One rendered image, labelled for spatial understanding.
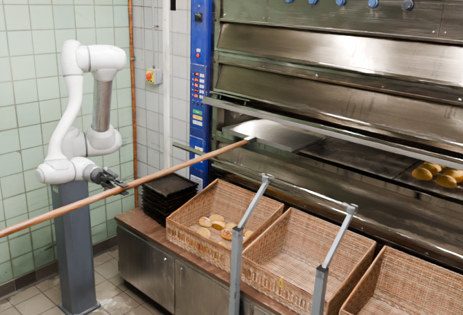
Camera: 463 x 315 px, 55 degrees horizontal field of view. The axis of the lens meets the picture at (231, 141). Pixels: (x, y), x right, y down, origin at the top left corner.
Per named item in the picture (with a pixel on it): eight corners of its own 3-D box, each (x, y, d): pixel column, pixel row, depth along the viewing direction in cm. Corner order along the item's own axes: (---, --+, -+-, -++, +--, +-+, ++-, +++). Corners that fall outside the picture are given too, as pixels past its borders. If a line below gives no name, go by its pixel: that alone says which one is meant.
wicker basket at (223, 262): (215, 213, 314) (217, 177, 305) (282, 242, 280) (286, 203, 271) (164, 240, 278) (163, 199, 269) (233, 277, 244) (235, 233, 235)
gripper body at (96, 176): (103, 165, 221) (114, 170, 215) (104, 181, 224) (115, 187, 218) (89, 169, 216) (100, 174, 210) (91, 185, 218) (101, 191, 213)
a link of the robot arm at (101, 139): (81, 145, 280) (116, 140, 289) (86, 163, 270) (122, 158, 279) (83, 38, 229) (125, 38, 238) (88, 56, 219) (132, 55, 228)
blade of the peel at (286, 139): (291, 151, 263) (291, 147, 262) (222, 131, 296) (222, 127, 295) (322, 138, 289) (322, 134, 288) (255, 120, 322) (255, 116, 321)
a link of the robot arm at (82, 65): (63, 74, 217) (91, 73, 223) (58, 37, 217) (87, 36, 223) (60, 78, 229) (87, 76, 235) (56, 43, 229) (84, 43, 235)
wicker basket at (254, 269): (286, 245, 278) (290, 205, 269) (371, 285, 242) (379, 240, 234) (235, 278, 243) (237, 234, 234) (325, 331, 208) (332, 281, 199)
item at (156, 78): (153, 80, 332) (153, 67, 328) (162, 83, 325) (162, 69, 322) (145, 82, 326) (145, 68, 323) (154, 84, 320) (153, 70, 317)
